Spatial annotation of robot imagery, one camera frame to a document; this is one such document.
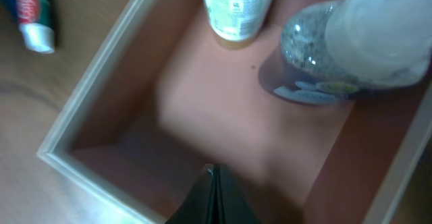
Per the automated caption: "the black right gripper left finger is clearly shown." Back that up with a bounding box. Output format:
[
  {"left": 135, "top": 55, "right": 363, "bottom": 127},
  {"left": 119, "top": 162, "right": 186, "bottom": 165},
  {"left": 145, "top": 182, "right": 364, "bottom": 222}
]
[{"left": 165, "top": 164, "right": 215, "bottom": 224}]

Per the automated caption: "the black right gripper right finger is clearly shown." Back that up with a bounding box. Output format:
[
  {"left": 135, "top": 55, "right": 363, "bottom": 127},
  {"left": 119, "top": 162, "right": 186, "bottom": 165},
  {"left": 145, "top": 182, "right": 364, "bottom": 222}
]
[{"left": 215, "top": 165, "right": 261, "bottom": 224}]

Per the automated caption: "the white lotion tube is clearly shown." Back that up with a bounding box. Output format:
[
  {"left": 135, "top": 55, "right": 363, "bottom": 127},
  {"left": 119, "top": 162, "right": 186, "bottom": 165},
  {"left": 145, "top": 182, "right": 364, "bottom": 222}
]
[{"left": 204, "top": 0, "right": 273, "bottom": 49}]

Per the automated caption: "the white box with pink interior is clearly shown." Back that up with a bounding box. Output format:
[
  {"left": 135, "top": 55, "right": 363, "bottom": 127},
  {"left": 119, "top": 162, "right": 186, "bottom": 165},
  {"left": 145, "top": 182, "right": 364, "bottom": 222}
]
[{"left": 38, "top": 0, "right": 431, "bottom": 223}]

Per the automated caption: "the red green toothpaste tube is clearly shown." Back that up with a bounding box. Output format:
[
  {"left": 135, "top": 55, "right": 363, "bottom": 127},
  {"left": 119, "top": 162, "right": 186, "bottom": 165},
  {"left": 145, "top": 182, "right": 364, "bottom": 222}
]
[{"left": 16, "top": 0, "right": 55, "bottom": 54}]

